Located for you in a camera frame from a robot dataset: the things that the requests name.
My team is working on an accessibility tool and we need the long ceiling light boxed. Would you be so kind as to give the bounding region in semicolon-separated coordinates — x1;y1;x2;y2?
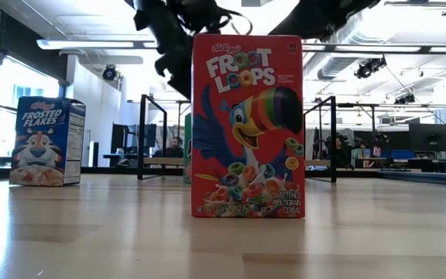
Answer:
302;43;446;55
36;38;158;51
384;0;446;8

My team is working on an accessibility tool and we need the person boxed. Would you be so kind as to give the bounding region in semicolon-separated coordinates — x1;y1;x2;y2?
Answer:
323;133;350;168
152;135;185;159

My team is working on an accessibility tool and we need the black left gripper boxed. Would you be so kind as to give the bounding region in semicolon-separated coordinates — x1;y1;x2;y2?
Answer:
145;22;194;101

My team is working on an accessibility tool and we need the black ceiling spotlight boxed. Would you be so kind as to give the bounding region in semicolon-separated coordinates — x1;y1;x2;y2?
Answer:
353;56;388;80
394;92;417;105
101;64;118;82

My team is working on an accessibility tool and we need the blue Frosted Flakes cereal box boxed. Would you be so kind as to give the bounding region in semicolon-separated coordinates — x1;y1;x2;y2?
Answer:
9;95;87;188

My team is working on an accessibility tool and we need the red Froot Loops cereal box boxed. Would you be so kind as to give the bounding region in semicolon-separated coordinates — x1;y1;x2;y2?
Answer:
190;33;307;219

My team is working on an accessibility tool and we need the green Apple Jacks cereal box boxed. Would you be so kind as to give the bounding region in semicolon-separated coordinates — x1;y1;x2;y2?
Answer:
183;112;194;185

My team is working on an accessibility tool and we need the silver ventilation duct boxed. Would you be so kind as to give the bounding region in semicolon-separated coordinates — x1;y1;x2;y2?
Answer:
303;9;406;81

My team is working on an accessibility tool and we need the black monitor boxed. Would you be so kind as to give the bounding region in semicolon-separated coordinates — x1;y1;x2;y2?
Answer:
129;123;158;149
407;122;446;153
110;122;130;155

